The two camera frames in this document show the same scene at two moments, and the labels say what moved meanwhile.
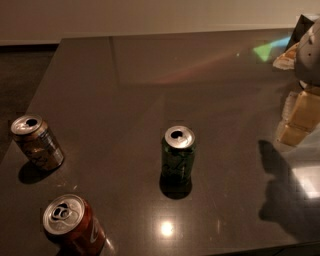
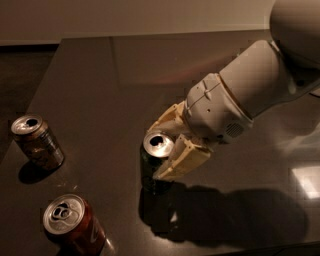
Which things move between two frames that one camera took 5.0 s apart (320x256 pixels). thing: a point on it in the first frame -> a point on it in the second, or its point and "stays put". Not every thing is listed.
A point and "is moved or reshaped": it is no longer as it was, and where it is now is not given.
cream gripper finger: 287,60 -> 171,121
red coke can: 71,227 stays put
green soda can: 178,150 is moved or reshaped
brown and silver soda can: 36,142 stays put
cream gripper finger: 300,114 -> 185,155
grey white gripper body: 309,58 -> 215,108
